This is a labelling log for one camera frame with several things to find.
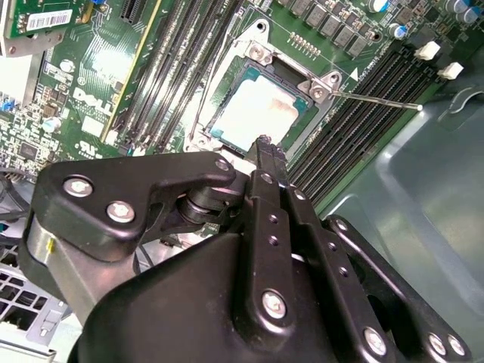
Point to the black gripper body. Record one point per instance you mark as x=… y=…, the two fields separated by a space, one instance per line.
x=170 y=302

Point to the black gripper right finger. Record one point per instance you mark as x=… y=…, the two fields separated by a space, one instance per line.
x=321 y=230

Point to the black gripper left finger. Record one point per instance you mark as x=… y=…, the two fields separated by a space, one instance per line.
x=170 y=170

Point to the thin metal locking lever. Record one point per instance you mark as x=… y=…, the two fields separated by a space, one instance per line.
x=378 y=101
x=200 y=109

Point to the silver square CPU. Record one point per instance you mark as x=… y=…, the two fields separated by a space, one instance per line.
x=257 y=109

